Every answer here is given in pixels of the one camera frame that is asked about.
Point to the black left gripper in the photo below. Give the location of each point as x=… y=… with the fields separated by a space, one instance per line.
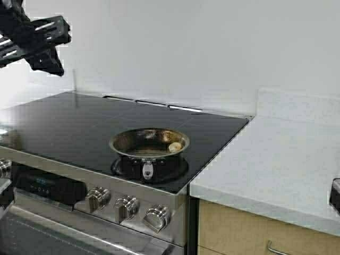
x=34 y=41

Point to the steel frying pan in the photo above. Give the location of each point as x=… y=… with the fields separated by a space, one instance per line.
x=143 y=155

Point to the white shrimp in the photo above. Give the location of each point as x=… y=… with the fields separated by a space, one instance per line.
x=175 y=147

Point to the steel stove knob far left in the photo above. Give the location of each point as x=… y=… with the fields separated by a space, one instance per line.
x=5 y=168

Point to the steel stove knob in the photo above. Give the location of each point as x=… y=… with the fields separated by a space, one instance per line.
x=125 y=208
x=157 y=218
x=97 y=198
x=5 y=168

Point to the stainless steel stove black cooktop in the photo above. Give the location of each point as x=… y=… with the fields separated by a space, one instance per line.
x=59 y=148

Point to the steel stove knob middle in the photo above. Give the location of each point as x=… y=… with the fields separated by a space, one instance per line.
x=125 y=208

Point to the steel stove knob right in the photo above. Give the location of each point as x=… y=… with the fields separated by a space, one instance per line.
x=157 y=218

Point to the light wooden base cabinet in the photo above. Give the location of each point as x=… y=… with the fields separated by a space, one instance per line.
x=225 y=230

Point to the black object at right edge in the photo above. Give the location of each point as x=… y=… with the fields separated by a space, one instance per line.
x=334 y=199

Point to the silver drawer handle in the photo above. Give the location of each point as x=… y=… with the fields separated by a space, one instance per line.
x=271 y=249

